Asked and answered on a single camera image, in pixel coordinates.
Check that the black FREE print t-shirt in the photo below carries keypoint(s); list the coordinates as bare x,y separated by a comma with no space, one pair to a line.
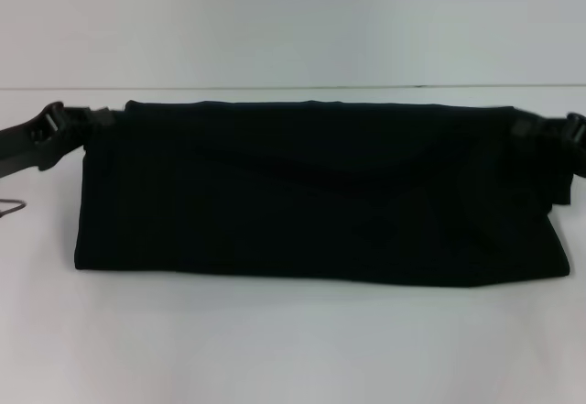
320,193

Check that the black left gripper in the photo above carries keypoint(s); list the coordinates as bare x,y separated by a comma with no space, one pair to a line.
23,143

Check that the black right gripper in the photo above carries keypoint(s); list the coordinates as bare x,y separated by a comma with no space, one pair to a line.
579,127

